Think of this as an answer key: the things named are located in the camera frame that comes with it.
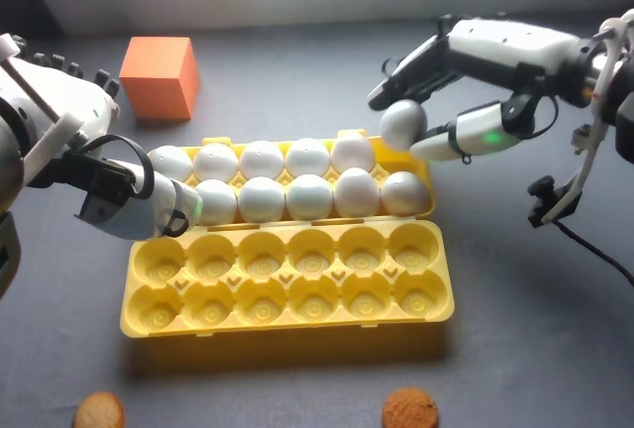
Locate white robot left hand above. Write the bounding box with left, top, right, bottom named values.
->
left=9, top=51, right=205, bottom=243

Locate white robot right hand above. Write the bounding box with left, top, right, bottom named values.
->
left=367, top=15, right=581, bottom=162

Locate white toy egg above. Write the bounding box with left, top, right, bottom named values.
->
left=330, top=131, right=375, bottom=172
left=379, top=99, right=429, bottom=152
left=191, top=143, right=241, bottom=184
left=237, top=175, right=287, bottom=222
left=239, top=140, right=286, bottom=179
left=284, top=138, right=332, bottom=177
left=148, top=145, right=194, bottom=182
left=195, top=178, right=240, bottom=225
left=285, top=173, right=335, bottom=220
left=379, top=171, right=430, bottom=216
left=334, top=167, right=382, bottom=218

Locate yellow egg carton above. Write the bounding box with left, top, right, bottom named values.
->
left=120, top=128, right=456, bottom=339

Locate orange cube block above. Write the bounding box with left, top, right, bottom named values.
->
left=119, top=36, right=202, bottom=123

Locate pale oval toy biscuit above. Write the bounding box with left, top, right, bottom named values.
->
left=72, top=391, right=126, bottom=428

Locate grey table cloth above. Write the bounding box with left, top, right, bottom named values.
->
left=0, top=16, right=634, bottom=428

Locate dark brown toy cookie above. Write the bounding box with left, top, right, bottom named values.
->
left=383, top=386, right=440, bottom=428

